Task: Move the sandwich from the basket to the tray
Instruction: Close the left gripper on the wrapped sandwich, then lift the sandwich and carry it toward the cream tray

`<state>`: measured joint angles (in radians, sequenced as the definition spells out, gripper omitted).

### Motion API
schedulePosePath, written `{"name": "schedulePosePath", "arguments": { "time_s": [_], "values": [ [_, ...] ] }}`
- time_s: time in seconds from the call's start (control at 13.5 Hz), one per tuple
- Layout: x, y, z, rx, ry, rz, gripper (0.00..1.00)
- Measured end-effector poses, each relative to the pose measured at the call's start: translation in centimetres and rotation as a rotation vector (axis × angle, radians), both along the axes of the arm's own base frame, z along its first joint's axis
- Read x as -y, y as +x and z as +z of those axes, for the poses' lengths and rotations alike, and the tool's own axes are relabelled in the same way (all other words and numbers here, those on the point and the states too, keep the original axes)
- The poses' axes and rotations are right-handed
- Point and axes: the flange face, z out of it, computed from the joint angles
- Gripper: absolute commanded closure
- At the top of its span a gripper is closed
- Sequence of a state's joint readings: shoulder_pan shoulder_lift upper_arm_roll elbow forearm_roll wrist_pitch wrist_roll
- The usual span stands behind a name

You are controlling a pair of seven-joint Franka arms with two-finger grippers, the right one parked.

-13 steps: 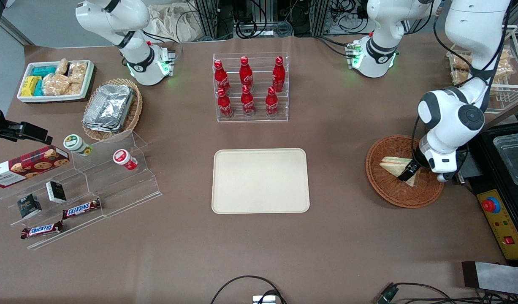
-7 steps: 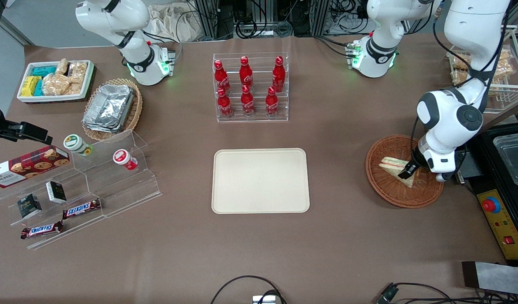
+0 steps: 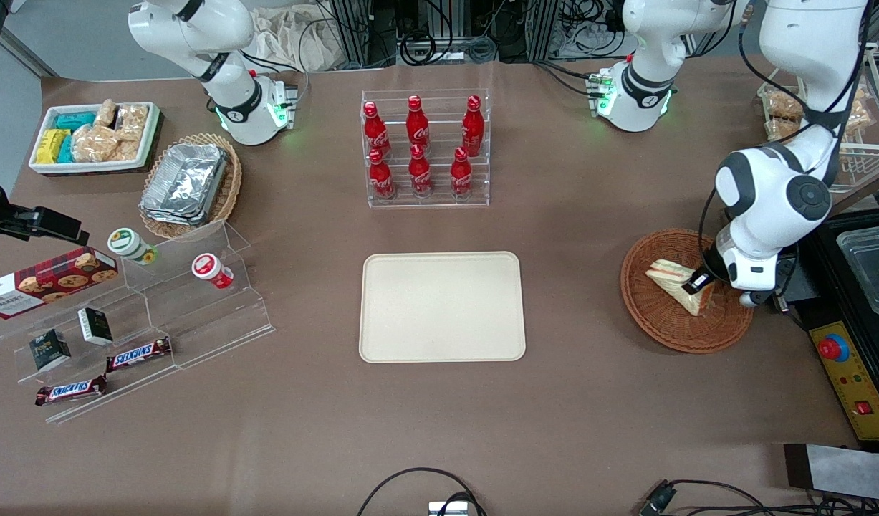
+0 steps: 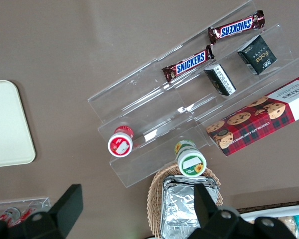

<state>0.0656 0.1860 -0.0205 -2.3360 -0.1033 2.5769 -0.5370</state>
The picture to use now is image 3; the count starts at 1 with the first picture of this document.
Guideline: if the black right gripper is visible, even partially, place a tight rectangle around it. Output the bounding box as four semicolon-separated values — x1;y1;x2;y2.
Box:
0;178;91;247

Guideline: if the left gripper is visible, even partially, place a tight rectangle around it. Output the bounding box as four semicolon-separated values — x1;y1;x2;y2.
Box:
681;239;782;297

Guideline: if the triangular sandwich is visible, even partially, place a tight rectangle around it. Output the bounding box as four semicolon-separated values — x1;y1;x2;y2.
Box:
645;259;716;317

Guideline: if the round brown wicker basket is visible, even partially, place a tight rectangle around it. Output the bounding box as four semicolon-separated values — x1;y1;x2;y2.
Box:
620;228;756;355

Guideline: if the oval light wicker basket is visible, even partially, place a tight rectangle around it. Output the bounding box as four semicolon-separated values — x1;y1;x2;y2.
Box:
138;133;243;240

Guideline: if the beige plastic tray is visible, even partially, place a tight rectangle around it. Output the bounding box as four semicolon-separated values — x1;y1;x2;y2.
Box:
359;251;527;364

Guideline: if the red tartan cookie box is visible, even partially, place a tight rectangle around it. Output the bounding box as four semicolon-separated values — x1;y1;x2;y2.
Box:
0;247;119;320

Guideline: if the green lid yogurt cup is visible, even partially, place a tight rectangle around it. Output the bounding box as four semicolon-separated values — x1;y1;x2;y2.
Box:
107;227;158;267

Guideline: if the yellow snack packet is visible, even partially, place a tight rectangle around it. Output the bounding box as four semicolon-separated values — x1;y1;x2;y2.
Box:
36;129;71;165

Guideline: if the small black box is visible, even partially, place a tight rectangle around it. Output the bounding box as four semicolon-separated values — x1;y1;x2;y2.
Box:
77;307;114;346
29;329;72;372

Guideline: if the white rectangular snack bin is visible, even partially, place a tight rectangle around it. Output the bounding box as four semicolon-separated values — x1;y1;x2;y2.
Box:
28;101;163;177

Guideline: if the clear acrylic stepped stand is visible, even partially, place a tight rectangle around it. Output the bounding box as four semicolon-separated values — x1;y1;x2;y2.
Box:
0;283;183;425
120;220;276;371

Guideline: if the aluminium foil container stack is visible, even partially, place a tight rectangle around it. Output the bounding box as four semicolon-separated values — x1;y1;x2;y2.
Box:
140;143;230;227

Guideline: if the black sealing machine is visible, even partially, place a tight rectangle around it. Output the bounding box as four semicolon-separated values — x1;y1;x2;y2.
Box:
774;183;879;452

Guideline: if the snickers chocolate bar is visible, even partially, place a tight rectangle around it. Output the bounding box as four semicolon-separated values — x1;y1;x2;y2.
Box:
35;375;109;407
106;337;173;373

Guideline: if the red lid yogurt cup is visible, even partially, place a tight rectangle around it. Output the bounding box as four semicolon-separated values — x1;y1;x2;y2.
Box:
191;253;234;290

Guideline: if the red emergency stop button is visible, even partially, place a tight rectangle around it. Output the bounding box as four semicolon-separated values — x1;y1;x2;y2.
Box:
819;333;850;364

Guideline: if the clear plastic container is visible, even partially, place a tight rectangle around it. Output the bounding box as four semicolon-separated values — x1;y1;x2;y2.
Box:
837;224;879;317

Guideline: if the grey base connector block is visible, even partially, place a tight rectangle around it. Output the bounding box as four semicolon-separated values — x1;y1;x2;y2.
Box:
587;68;616;118
271;81;301;131

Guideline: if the grey metal plate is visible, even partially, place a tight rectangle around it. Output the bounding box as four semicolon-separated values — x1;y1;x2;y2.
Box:
783;443;879;502

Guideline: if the red cola bottle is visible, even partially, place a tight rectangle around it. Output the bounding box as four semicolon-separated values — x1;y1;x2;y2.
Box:
362;101;392;160
461;95;485;157
450;146;474;199
408;143;433;199
406;95;431;153
368;148;396;201

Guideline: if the clear acrylic bottle rack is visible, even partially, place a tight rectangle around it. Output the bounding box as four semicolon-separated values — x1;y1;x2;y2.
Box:
360;88;491;209

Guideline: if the beige crumpled cloth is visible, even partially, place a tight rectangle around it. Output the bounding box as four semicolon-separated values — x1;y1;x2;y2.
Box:
247;6;340;72

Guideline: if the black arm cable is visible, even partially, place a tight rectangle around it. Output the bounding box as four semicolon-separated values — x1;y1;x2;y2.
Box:
697;0;873;316

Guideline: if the white wire basket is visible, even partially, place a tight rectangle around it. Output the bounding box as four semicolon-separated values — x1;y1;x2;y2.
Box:
758;43;879;193

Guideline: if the black cable with connector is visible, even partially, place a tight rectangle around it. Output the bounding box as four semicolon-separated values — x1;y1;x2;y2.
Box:
638;479;879;516

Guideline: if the aluminium profile post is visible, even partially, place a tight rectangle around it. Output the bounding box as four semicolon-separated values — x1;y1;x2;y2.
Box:
330;0;373;67
524;0;560;62

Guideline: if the black looped cable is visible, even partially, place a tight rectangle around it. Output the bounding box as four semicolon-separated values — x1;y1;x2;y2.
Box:
357;467;486;516

